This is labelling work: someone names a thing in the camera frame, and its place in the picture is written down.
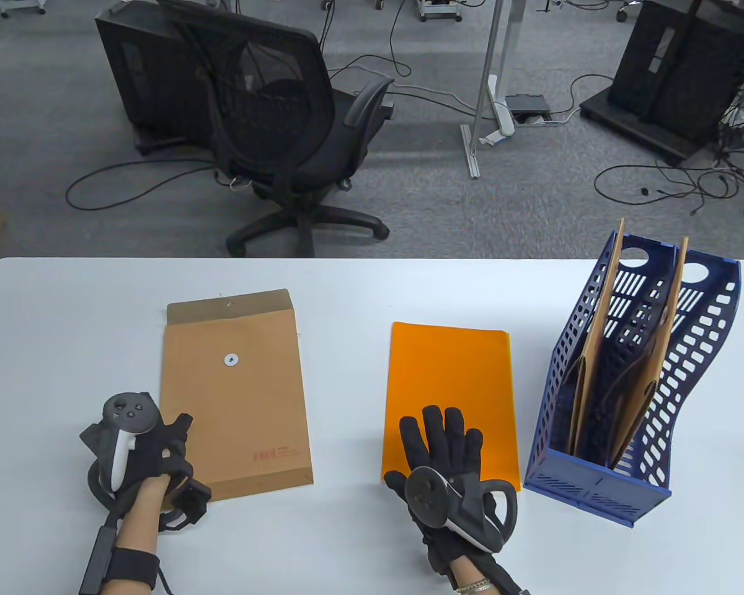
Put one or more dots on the person's left hand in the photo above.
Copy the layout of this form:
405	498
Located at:
161	452

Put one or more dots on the person's right hand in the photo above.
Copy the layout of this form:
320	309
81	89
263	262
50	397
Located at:
443	446

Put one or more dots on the orange cardstock sheet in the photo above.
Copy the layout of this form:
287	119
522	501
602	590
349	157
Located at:
446	378

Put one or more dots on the brown paper document pouch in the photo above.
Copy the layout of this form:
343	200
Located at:
648	372
601	334
235	409

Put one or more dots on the person's right forearm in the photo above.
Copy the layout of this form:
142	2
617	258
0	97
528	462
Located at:
471	569

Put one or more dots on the person's left forearm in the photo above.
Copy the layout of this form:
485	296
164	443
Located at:
139	520

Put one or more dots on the grey white tracking controller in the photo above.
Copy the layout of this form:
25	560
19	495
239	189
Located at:
434	496
130	415

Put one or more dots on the blue plastic file holder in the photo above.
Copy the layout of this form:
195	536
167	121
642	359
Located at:
595	491

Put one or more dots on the black mesh office chair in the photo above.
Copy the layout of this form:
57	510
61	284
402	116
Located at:
322	155

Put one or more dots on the white power strip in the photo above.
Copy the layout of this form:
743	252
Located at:
506	121

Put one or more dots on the flat black floor box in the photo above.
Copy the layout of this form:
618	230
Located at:
529	102

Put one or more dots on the black wheeled platform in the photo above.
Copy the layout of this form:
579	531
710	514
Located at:
632	127

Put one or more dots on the black computer cabinet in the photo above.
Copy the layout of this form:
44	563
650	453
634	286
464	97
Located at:
130	74

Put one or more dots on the metal desk leg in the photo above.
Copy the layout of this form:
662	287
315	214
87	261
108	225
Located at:
495	56

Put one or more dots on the white wheeled stand base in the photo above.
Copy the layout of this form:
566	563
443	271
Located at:
440	13

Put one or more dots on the tall black equipment cabinet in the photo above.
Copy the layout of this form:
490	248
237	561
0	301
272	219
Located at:
676	68

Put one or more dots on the white cart base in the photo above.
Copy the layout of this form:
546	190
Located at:
22	7

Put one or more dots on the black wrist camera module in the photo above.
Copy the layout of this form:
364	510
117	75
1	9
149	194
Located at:
192	499

